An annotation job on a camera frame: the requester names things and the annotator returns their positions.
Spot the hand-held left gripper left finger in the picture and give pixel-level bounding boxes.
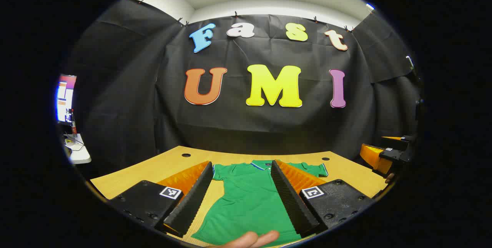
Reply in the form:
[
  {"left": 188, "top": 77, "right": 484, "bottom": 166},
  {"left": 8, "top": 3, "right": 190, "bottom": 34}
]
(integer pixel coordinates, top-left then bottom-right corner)
[{"left": 110, "top": 161, "right": 214, "bottom": 238}]

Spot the white side desk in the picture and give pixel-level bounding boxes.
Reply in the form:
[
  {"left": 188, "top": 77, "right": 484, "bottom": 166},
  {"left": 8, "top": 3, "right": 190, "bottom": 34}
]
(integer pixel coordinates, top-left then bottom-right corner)
[{"left": 63, "top": 133, "right": 92, "bottom": 164}]

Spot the green T-shirt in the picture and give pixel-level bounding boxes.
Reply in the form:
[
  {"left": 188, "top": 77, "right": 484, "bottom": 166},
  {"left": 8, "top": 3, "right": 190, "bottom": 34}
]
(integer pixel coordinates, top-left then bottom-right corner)
[{"left": 191, "top": 160, "right": 328, "bottom": 246}]

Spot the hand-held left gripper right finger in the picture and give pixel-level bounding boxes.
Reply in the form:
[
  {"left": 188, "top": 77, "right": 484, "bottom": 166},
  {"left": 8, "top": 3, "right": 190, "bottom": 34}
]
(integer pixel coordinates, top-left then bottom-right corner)
[{"left": 271, "top": 160, "right": 374, "bottom": 238}]

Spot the computer monitor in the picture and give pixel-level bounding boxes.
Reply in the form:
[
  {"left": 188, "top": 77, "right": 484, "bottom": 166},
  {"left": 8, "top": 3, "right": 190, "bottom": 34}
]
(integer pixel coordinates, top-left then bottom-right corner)
[{"left": 57, "top": 74, "right": 77, "bottom": 124}]

